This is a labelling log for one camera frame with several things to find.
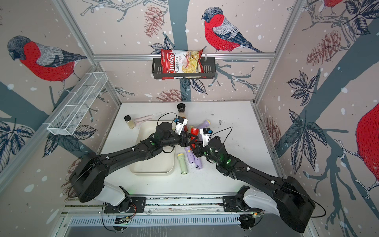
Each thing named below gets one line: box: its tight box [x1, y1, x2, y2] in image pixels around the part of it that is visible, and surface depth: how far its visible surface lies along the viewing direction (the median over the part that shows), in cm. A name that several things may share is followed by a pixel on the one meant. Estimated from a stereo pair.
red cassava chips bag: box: [160, 48, 205, 80], surface depth 89 cm
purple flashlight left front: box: [184, 145, 195, 164], surface depth 89 cm
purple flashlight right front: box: [191, 151, 203, 170], surface depth 87 cm
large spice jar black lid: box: [176, 102, 187, 113], surface depth 105 cm
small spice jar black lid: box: [123, 115, 136, 129], surface depth 102 cm
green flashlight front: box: [177, 153, 188, 175], surface depth 87 cm
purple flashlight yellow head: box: [196, 119, 212, 129], surface depth 106 cm
